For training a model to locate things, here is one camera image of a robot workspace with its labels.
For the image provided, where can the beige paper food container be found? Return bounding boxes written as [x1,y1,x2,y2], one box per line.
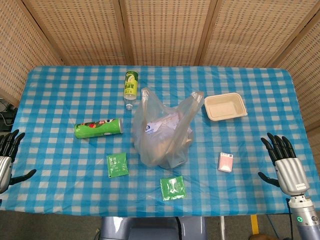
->
[204,92,249,122]

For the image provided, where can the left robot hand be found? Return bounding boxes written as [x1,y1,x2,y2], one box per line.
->
[0,129,37,194]

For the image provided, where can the green label drink bottle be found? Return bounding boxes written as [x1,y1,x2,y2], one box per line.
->
[123,70,140,111]

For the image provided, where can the green chips can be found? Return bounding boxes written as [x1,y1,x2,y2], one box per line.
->
[73,118,124,140]

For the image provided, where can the green sachet packet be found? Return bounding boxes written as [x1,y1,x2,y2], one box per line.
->
[106,152,130,179]
[159,175,188,202]

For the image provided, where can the pink card pack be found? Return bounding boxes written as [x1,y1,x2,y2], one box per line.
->
[217,152,234,173]

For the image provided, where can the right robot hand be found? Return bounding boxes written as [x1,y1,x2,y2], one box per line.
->
[257,132,310,196]

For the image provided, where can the clear plastic bag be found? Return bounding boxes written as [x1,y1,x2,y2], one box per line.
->
[131,87,205,170]

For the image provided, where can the yellow floor tape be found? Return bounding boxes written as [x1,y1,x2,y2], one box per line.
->
[250,214,260,235]

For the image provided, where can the blue checkered tablecloth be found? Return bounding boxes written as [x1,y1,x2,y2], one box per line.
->
[0,65,320,218]

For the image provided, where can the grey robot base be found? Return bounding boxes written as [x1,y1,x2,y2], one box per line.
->
[99,216,208,240]

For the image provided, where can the woven folding screen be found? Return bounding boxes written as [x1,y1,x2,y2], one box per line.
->
[0,0,320,136]

